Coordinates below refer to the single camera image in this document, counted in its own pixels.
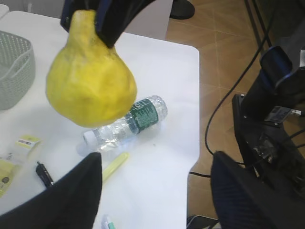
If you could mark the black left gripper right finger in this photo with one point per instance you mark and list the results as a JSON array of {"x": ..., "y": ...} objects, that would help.
[{"x": 243, "y": 201}]

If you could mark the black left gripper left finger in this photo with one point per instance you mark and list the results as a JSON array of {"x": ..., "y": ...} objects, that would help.
[{"x": 70, "y": 203}]

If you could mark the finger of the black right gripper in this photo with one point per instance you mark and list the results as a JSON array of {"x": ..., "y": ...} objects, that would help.
[
  {"x": 66, "y": 15},
  {"x": 113, "y": 16}
]

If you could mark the yellow pear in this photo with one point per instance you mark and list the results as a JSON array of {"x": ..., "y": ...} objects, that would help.
[{"x": 88, "y": 83}]

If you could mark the yellow packaging paper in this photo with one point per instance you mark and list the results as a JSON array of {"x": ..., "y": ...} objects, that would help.
[{"x": 12, "y": 161}]

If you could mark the mint green pen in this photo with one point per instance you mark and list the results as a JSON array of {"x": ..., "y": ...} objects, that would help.
[{"x": 107, "y": 223}]

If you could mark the black gel pen right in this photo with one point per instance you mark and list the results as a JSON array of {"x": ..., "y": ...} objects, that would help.
[{"x": 43, "y": 174}]

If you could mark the yellow utility knife pen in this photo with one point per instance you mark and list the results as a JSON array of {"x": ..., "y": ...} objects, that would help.
[{"x": 114, "y": 165}]

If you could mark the grey-green woven plastic basket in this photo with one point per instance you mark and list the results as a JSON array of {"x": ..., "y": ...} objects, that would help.
[{"x": 17, "y": 68}]

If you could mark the clear plastic water bottle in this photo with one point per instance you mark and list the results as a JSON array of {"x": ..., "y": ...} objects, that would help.
[{"x": 143, "y": 114}]

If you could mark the black stand base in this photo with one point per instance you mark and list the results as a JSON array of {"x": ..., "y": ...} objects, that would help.
[{"x": 182, "y": 10}]

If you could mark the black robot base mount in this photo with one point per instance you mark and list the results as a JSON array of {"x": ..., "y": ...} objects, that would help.
[{"x": 269, "y": 153}]

